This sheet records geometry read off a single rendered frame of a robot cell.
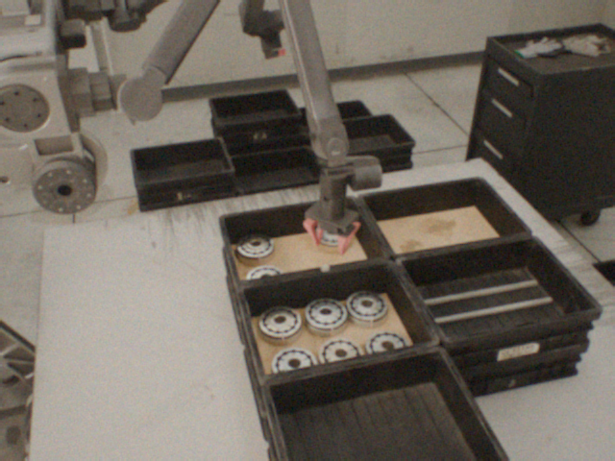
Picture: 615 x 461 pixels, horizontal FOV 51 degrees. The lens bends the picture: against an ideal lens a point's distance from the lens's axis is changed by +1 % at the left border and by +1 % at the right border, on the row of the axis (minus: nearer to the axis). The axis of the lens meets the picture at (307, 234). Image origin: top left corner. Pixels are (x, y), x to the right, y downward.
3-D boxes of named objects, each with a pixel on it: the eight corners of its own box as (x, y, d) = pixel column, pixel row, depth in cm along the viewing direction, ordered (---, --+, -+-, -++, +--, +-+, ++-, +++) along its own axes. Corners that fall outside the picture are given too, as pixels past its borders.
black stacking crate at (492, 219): (389, 292, 168) (392, 259, 161) (354, 228, 190) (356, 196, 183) (525, 268, 176) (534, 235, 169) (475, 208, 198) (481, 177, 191)
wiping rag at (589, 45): (575, 60, 278) (577, 52, 276) (546, 41, 295) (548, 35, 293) (631, 52, 285) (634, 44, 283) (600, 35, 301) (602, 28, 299)
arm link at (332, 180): (316, 161, 131) (325, 176, 127) (348, 157, 133) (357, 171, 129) (315, 190, 135) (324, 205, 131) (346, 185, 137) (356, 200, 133)
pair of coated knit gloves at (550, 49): (525, 61, 277) (527, 55, 275) (503, 46, 291) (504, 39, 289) (576, 55, 283) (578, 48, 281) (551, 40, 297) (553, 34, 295)
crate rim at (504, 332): (441, 351, 138) (442, 344, 137) (391, 265, 161) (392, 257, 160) (603, 319, 147) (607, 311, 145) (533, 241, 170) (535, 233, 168)
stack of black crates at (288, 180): (242, 255, 285) (237, 192, 264) (230, 218, 308) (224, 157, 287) (327, 240, 294) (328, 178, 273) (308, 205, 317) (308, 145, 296)
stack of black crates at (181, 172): (151, 273, 276) (134, 185, 248) (145, 232, 299) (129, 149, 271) (242, 256, 285) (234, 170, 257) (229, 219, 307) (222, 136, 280)
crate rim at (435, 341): (260, 388, 130) (259, 380, 129) (235, 292, 153) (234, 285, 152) (441, 351, 138) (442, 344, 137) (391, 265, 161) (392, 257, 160)
